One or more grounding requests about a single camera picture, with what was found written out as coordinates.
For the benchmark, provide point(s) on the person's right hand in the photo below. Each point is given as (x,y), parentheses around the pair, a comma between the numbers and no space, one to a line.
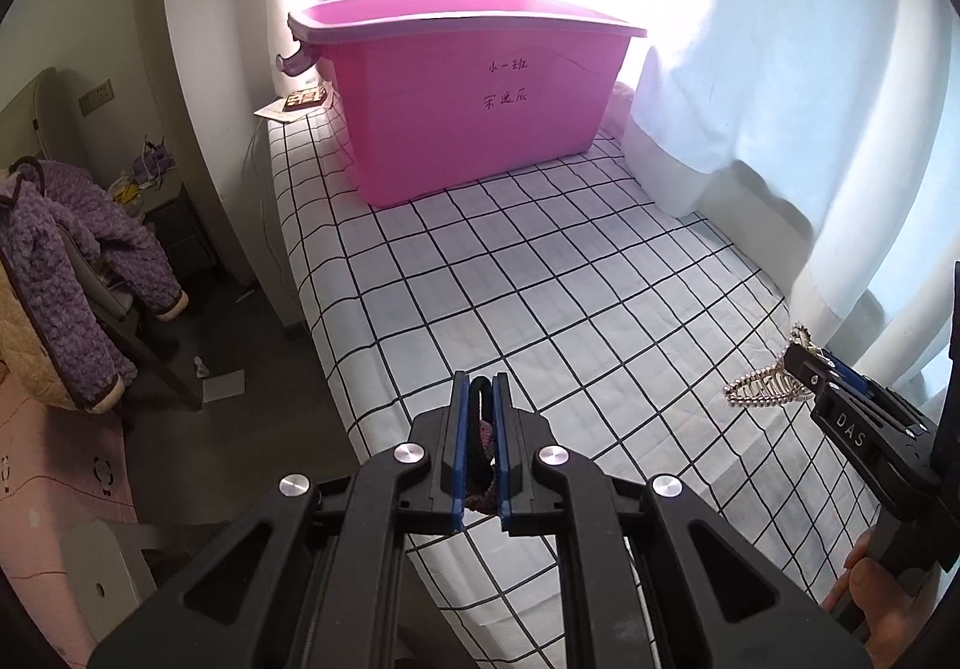
(893,616)

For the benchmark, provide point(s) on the small patterned box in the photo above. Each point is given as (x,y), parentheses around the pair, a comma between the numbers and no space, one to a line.
(306,99)

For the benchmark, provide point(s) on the white curtain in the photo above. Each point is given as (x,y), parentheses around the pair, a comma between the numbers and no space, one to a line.
(821,136)

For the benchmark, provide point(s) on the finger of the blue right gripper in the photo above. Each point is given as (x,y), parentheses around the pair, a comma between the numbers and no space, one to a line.
(844,372)

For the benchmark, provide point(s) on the pearl hair claw clip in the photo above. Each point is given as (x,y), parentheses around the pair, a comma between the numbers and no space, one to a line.
(768,387)

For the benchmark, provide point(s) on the purple fleece jacket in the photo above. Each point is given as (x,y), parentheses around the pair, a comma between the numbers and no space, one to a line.
(51,339)

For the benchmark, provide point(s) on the pink plastic bin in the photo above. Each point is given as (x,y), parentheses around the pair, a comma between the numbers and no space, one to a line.
(436,93)

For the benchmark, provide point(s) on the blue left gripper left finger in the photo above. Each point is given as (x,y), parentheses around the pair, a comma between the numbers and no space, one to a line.
(457,447)

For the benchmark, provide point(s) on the dark bedside table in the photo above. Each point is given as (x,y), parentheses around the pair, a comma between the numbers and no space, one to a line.
(167,211)

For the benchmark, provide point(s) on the pink floor mat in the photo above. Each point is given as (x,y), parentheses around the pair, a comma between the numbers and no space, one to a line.
(59,468)

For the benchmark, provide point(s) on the wall power outlet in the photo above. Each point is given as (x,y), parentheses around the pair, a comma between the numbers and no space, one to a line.
(96,98)

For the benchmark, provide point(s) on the white paper on floor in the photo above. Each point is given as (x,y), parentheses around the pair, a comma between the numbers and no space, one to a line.
(221,387)

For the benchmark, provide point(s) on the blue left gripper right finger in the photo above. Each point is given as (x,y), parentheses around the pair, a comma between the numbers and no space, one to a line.
(500,402)

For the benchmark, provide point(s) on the checkered white bed sheet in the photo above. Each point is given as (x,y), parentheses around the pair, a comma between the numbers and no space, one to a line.
(620,324)

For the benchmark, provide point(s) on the white paper card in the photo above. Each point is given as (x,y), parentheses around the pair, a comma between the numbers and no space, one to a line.
(276,111)

